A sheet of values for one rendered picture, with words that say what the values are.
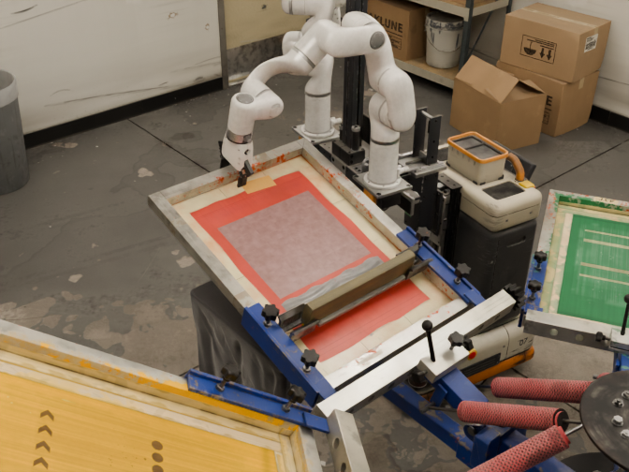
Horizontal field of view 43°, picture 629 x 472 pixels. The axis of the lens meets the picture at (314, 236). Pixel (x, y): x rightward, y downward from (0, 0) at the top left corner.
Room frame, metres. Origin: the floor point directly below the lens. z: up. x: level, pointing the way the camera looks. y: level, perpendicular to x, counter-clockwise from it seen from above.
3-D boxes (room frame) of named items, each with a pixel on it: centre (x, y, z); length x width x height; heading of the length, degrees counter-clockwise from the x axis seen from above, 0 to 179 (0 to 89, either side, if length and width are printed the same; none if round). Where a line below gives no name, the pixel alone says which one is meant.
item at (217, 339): (1.78, 0.22, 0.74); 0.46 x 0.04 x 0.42; 41
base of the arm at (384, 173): (2.33, -0.24, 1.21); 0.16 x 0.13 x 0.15; 120
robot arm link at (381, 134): (2.32, -0.23, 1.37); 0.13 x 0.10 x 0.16; 27
